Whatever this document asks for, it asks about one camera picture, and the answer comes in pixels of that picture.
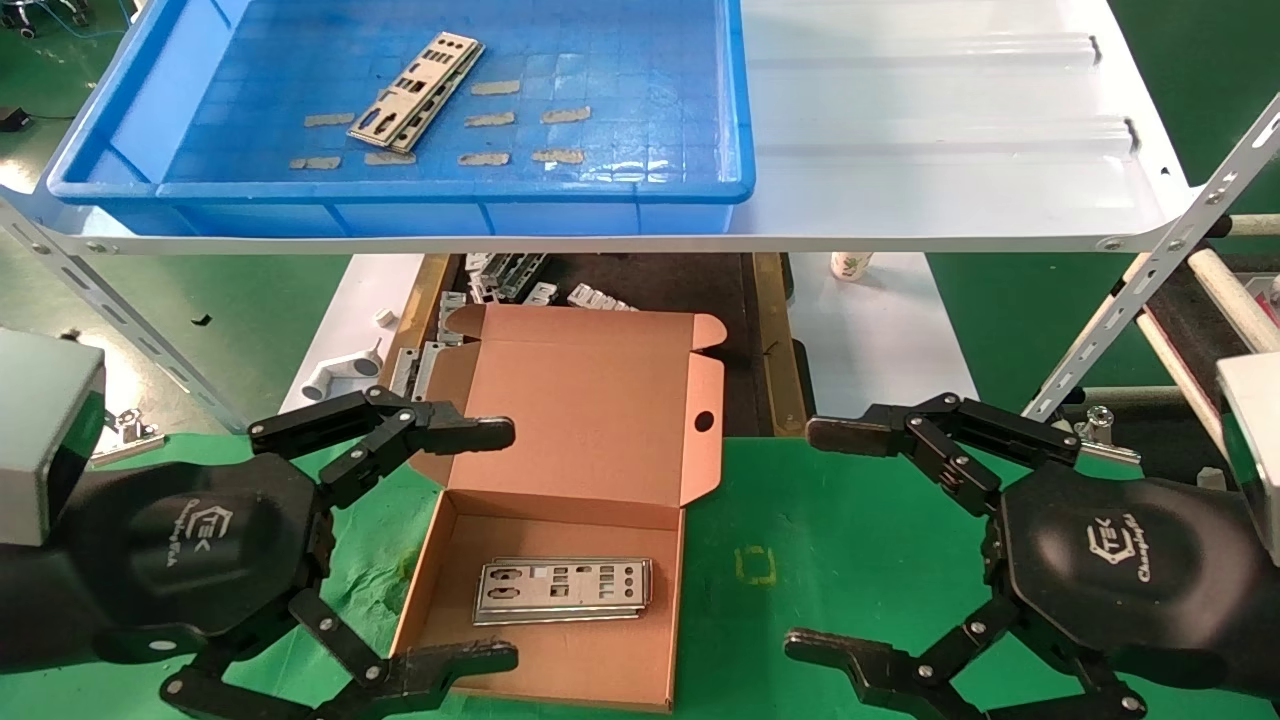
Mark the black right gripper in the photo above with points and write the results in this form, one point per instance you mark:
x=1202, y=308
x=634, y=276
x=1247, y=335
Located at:
x=1120, y=570

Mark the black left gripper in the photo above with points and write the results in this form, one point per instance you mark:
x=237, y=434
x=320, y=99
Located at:
x=200, y=550

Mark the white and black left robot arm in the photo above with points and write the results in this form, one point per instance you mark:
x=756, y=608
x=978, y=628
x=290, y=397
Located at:
x=30, y=600

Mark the open brown cardboard box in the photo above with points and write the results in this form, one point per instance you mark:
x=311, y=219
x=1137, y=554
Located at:
x=580, y=420

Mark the wooden framed black mat tray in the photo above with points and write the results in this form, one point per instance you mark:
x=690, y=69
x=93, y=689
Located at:
x=690, y=285

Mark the large blue plastic tray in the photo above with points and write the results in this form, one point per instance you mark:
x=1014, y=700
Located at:
x=650, y=100

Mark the large green table cloth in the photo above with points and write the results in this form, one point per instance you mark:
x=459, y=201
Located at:
x=850, y=520

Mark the white plastic pipe fitting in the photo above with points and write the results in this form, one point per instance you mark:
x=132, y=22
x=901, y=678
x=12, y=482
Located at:
x=340, y=375

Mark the silver metal plate pile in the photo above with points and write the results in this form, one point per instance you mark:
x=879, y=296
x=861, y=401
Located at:
x=400, y=370
x=510, y=275

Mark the silver metal spring clamp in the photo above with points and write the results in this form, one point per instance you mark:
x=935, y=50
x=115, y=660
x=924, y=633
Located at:
x=1105, y=425
x=135, y=445

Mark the small white plastic cap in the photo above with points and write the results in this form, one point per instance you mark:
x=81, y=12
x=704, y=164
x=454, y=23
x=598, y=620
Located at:
x=386, y=318

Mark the small white block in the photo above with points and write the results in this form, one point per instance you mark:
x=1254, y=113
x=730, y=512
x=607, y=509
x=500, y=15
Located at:
x=1210, y=478

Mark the cream strip with red stripe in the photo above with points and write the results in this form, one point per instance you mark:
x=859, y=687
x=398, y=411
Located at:
x=1175, y=375

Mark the white paper cup green print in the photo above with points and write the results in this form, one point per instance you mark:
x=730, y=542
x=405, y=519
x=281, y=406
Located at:
x=852, y=266

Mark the black conveyor belt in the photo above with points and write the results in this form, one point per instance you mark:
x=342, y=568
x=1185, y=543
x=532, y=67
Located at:
x=1215, y=340

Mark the white metal shelf board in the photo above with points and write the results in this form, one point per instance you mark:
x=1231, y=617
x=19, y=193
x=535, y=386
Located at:
x=950, y=150

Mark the small red pink object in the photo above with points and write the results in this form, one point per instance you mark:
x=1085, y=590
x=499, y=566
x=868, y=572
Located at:
x=1270, y=300

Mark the small black floor device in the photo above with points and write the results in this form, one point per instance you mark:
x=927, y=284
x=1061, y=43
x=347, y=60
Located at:
x=12, y=120

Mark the small black swivel stool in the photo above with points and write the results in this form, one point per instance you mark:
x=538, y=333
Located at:
x=25, y=28

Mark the small silver metal bracket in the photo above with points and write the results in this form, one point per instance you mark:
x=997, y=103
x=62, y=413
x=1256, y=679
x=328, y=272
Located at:
x=595, y=297
x=540, y=294

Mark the grey slotted angle post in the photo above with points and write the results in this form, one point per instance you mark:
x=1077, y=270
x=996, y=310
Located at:
x=150, y=345
x=1150, y=265

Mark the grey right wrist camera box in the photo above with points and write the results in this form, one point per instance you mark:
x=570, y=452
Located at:
x=1255, y=450

